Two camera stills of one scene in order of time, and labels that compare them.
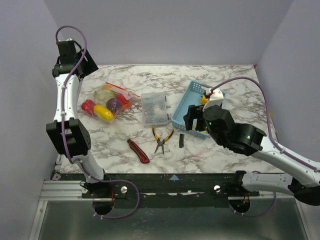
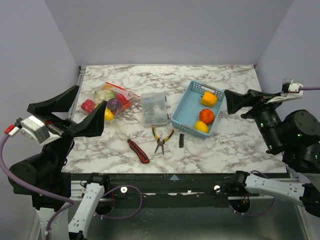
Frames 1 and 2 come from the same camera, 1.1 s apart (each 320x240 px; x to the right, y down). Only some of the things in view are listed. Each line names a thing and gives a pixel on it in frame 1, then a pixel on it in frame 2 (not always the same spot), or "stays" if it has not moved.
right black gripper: x=189 y=117 → x=252 y=105
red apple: x=122 y=99 stays
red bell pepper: x=88 y=106 stays
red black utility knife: x=141 y=156 stays
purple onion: x=114 y=104 stays
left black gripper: x=90 y=66 → x=93 y=124
